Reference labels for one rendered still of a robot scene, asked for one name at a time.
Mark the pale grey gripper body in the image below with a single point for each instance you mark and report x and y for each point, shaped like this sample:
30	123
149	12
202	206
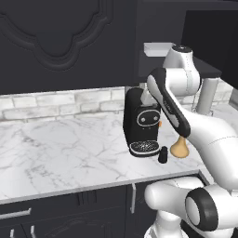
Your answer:
148	98

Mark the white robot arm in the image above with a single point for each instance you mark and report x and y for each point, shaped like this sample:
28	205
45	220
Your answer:
214	155

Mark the small black shaker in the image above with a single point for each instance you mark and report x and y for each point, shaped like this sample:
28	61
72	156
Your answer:
163	156

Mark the tan oil and vinegar bottle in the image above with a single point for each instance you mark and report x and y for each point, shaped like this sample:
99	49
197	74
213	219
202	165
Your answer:
179	151

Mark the dark flat cabinet door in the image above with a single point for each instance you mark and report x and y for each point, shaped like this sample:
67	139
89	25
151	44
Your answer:
217	40

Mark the dark ornate cabinet door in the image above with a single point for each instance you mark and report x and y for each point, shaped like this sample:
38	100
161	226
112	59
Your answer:
62	37

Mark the dark base cabinet door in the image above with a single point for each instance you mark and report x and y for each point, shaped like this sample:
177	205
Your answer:
136	223
6	233
77	227

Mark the small orange object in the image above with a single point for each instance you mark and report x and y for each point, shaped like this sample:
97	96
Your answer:
160	124

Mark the black coffee machine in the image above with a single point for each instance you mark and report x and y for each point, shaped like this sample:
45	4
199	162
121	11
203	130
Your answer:
134	124

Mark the pale grey flat box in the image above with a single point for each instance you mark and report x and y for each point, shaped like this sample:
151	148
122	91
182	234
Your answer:
156	46

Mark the grey paper towel roll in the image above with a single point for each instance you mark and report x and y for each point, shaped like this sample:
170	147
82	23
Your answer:
208	96

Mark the dark drawer front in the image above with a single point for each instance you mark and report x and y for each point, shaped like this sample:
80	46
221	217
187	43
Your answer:
55	209

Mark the dark open wall cabinet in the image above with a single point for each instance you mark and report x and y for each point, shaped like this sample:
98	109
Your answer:
155	66

